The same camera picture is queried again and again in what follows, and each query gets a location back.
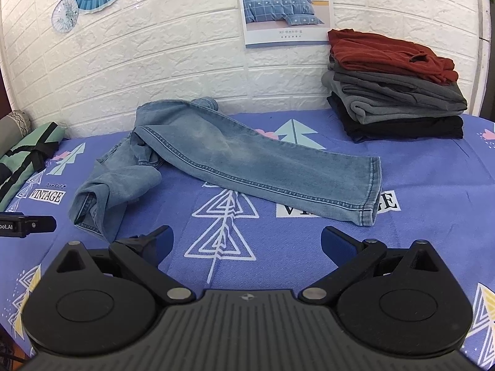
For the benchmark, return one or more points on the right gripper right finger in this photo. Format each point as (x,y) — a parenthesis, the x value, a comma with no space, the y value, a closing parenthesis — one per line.
(354,259)

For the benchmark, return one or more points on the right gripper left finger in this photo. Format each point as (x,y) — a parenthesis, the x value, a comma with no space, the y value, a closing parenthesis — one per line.
(138,259)

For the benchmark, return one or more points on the light blue denim jeans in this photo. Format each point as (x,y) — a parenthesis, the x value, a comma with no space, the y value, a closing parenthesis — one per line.
(194,137)

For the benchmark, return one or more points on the green pillow with black ribbon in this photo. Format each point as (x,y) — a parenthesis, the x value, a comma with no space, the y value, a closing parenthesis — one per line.
(28,157)

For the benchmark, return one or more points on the purple patterned bed sheet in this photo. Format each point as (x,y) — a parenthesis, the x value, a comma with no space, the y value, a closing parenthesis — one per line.
(441,190)

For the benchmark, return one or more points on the grey bolster pillow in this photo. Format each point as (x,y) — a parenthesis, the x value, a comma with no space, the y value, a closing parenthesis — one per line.
(13,127)

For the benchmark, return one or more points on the grey folded garment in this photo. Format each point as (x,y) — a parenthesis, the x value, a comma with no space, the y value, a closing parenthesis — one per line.
(370,97)

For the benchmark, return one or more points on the black folded garment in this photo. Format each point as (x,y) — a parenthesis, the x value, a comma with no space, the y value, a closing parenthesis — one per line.
(400,129)

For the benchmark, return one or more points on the red folded garment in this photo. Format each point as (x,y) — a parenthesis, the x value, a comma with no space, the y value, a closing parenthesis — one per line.
(369,52)

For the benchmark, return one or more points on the small pale umbrella decoration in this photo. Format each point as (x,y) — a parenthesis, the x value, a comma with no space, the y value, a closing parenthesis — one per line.
(65,16)

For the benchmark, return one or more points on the bedding advertisement poster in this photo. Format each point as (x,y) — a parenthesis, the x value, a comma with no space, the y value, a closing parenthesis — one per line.
(286,22)

